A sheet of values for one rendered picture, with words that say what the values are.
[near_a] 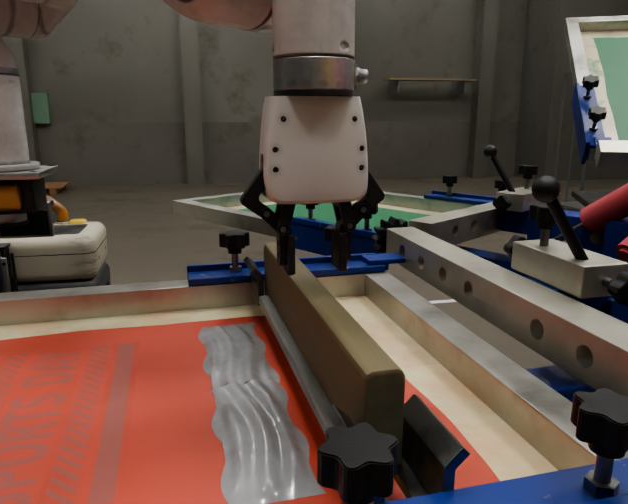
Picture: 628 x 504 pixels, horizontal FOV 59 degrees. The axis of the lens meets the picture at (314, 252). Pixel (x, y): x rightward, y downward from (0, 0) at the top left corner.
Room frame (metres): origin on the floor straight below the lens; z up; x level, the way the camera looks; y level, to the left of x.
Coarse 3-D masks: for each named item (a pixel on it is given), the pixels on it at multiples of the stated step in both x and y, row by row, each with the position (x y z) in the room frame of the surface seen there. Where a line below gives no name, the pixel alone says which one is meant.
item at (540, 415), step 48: (96, 288) 0.75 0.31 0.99; (144, 288) 0.75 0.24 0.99; (192, 288) 0.76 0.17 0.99; (240, 288) 0.77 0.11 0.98; (336, 288) 0.81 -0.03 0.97; (384, 288) 0.75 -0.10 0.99; (432, 336) 0.60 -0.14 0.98; (480, 384) 0.50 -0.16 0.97; (528, 384) 0.46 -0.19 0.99; (528, 432) 0.42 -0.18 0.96
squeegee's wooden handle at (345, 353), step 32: (288, 288) 0.58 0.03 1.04; (320, 288) 0.53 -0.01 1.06; (288, 320) 0.58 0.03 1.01; (320, 320) 0.45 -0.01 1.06; (352, 320) 0.44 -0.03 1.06; (320, 352) 0.45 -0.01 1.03; (352, 352) 0.38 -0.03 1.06; (384, 352) 0.38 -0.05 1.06; (320, 384) 0.45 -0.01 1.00; (352, 384) 0.36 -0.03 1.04; (384, 384) 0.34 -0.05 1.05; (352, 416) 0.36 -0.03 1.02; (384, 416) 0.34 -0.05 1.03
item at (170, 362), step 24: (48, 336) 0.66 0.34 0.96; (72, 336) 0.66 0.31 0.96; (96, 336) 0.66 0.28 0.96; (120, 336) 0.66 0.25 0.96; (144, 336) 0.66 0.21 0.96; (168, 336) 0.66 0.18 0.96; (192, 336) 0.66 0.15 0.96; (264, 336) 0.66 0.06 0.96; (144, 360) 0.59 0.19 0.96; (168, 360) 0.59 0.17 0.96; (192, 360) 0.59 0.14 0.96; (144, 384) 0.53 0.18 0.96; (168, 384) 0.53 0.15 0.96; (192, 384) 0.53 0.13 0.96
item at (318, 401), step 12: (264, 300) 0.68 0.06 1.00; (264, 312) 0.66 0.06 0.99; (276, 312) 0.64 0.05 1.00; (276, 324) 0.60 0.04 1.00; (276, 336) 0.58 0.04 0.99; (288, 336) 0.56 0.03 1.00; (288, 348) 0.53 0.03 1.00; (288, 360) 0.52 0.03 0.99; (300, 360) 0.50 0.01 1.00; (300, 372) 0.47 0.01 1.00; (312, 372) 0.47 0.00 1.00; (300, 384) 0.47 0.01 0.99; (312, 384) 0.45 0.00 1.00; (312, 396) 0.43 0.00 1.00; (324, 396) 0.43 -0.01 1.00; (312, 408) 0.42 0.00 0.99; (324, 408) 0.41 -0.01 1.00; (324, 420) 0.39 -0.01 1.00; (324, 432) 0.39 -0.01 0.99
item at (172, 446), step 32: (288, 384) 0.53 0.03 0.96; (160, 416) 0.46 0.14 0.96; (192, 416) 0.46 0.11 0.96; (128, 448) 0.41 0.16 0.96; (160, 448) 0.41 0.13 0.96; (192, 448) 0.41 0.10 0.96; (128, 480) 0.37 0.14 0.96; (160, 480) 0.37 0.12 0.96; (192, 480) 0.37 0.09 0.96; (480, 480) 0.37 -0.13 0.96
